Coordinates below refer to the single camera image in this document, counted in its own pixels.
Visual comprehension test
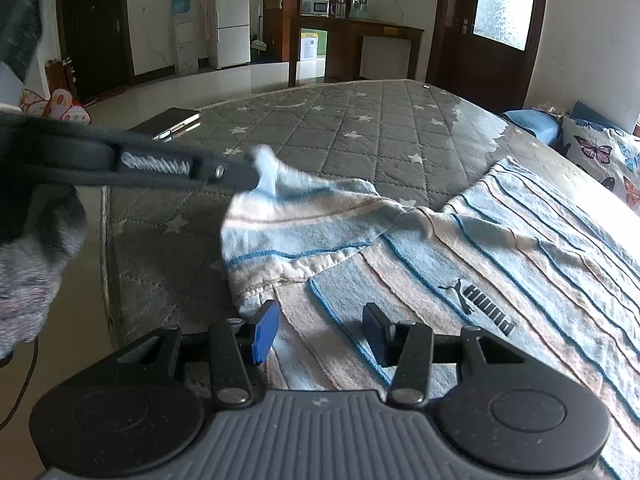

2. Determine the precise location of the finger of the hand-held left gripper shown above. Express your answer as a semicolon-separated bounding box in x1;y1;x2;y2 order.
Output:
115;142;261;195

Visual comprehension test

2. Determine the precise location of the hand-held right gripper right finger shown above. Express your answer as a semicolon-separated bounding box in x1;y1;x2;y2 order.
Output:
362;302;526;408

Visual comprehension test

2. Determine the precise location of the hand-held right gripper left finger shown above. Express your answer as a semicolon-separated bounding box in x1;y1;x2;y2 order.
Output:
115;300;281;409

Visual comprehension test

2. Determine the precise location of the striped blue beige towel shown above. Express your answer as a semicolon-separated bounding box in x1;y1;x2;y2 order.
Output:
220;146;640;480

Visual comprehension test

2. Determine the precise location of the person's left forearm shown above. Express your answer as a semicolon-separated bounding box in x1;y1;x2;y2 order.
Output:
0;185;87;361

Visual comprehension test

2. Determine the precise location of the colourful butterfly toy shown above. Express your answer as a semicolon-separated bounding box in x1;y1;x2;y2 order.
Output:
20;89;92;124

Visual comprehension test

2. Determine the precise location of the brown wooden chair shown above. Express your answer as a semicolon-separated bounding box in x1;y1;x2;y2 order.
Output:
45;57;77;106

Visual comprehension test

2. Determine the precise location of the smartphone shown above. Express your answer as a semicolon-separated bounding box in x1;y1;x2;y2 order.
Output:
127;107;202;142

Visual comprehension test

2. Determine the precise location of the dark wooden entry door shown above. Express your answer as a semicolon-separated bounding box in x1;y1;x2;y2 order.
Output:
55;0;135;102

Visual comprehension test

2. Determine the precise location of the grey quilted star table cover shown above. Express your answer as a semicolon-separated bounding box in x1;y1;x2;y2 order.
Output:
100;79;631;351

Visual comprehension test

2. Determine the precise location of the person's grey jacket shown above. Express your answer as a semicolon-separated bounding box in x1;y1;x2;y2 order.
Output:
0;0;43;83

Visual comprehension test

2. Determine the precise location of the broom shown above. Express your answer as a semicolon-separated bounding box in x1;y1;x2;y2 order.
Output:
250;5;268;63

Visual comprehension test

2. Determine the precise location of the water dispenser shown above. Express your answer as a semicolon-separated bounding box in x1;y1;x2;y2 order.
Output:
172;0;201;78

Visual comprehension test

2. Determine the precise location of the green sign with white paper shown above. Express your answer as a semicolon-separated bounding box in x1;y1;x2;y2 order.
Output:
299;27;328;61

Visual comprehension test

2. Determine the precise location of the white refrigerator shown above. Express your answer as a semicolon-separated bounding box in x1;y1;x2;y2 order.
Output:
209;0;251;70

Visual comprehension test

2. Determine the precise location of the dark wooden sideboard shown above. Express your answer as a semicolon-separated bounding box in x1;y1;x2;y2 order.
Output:
289;14;425;87

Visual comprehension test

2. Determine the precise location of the blue seat cushion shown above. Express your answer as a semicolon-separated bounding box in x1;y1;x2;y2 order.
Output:
502;107;563;146

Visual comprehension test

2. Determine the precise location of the butterfly print pillow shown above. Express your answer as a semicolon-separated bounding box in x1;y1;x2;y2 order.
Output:
560;115;640;211

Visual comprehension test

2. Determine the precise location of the wooden door with frosted glass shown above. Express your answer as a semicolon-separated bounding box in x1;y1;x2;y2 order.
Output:
425;0;551;116

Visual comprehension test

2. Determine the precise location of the black cable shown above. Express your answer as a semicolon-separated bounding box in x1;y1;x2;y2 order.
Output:
0;340;39;432

